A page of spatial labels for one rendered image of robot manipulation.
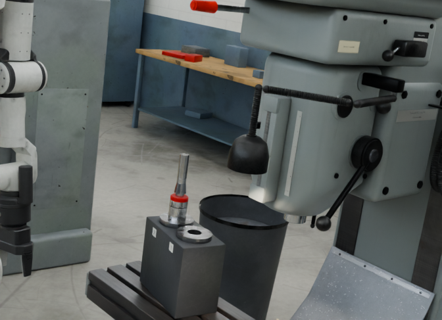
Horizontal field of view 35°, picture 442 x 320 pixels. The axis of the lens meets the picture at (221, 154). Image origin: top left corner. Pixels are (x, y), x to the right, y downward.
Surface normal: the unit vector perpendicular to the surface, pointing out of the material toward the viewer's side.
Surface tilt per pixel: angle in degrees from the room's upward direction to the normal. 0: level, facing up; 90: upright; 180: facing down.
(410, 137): 90
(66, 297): 0
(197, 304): 90
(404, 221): 90
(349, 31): 90
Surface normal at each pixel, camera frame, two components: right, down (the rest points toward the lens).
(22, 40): 0.82, 0.25
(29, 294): 0.13, -0.96
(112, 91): 0.66, 0.27
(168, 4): -0.74, 0.07
